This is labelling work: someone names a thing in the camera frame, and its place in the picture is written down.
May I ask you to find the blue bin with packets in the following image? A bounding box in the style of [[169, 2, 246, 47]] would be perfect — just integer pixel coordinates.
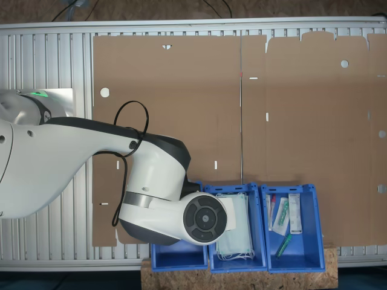
[[260, 182, 326, 273]]

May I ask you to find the black floor cable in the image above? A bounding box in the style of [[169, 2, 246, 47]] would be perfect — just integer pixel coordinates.
[[221, 0, 234, 20]]

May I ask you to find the white face mask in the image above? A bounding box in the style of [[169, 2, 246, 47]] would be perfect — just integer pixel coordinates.
[[216, 191, 256, 262], [216, 193, 253, 256]]

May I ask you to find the green syringe packet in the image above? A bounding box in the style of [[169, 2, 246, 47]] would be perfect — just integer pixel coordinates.
[[272, 197, 291, 237]]

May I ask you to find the red capped swab packet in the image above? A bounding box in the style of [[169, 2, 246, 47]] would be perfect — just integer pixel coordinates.
[[265, 193, 278, 232]]

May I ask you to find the white printed paper packet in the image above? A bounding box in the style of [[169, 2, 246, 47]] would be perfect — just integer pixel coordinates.
[[288, 193, 304, 235]]

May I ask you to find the blue bin with cotton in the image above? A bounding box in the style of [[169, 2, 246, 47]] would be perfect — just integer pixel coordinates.
[[149, 180, 210, 272]]

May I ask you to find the chipboard wooden block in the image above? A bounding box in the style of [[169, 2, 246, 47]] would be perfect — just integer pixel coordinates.
[[140, 243, 339, 290]]

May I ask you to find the brown cardboard sheet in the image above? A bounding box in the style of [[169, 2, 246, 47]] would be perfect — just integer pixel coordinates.
[[91, 34, 243, 248], [240, 31, 387, 247]]

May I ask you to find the green tube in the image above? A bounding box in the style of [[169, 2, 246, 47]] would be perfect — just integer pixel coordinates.
[[275, 233, 294, 259]]

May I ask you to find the blue bin with masks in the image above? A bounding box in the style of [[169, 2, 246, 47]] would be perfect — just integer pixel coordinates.
[[204, 181, 268, 274]]

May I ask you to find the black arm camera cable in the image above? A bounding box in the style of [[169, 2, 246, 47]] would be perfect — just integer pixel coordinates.
[[111, 100, 150, 228]]

